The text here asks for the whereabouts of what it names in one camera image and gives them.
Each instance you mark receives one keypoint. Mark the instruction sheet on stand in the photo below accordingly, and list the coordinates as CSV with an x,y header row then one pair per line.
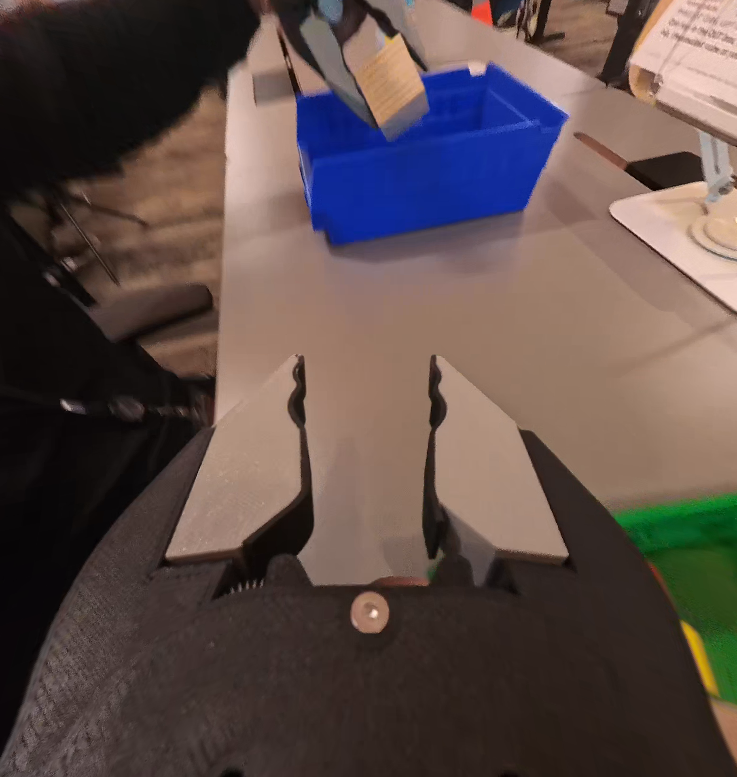
x,y
666,237

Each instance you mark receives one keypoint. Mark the blue plastic bin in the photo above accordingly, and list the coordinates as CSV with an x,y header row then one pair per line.
x,y
429,176

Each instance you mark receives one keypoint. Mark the printed instruction sheet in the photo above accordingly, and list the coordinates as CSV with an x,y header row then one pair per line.
x,y
708,36

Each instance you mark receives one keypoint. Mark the large natural wooden cube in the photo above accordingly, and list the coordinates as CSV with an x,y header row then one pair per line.
x,y
393,85

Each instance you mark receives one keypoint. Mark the yellow wooden cube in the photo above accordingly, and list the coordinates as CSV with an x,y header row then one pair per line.
x,y
699,658

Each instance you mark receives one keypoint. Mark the green plastic bin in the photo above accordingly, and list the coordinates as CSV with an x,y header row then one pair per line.
x,y
708,576

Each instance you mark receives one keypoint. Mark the orange traffic cone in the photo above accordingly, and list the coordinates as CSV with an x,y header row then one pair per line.
x,y
482,11

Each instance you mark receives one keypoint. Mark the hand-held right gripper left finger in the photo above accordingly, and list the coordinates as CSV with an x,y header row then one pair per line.
x,y
235,485

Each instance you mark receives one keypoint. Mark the black chair seat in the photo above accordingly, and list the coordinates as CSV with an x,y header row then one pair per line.
x,y
156,309

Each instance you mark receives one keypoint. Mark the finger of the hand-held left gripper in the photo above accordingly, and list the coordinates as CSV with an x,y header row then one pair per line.
x,y
338,67
405,30

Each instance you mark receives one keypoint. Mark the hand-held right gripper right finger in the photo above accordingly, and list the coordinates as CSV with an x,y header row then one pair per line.
x,y
496,485

